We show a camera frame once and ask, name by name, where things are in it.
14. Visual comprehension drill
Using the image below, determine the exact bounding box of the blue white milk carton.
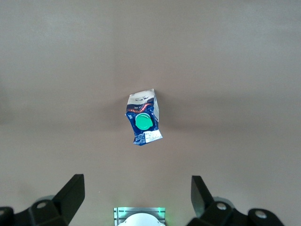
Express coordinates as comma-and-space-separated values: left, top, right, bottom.
125, 88, 164, 146

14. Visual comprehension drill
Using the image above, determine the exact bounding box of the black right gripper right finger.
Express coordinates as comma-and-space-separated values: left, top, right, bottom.
188, 175, 285, 226

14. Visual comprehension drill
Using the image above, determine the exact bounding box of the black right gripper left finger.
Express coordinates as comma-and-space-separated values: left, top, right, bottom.
0, 174, 86, 226

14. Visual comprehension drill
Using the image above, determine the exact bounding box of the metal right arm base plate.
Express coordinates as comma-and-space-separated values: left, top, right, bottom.
113, 207, 166, 226

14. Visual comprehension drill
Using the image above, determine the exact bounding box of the brown table cover sheet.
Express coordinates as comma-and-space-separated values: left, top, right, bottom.
0, 0, 301, 226

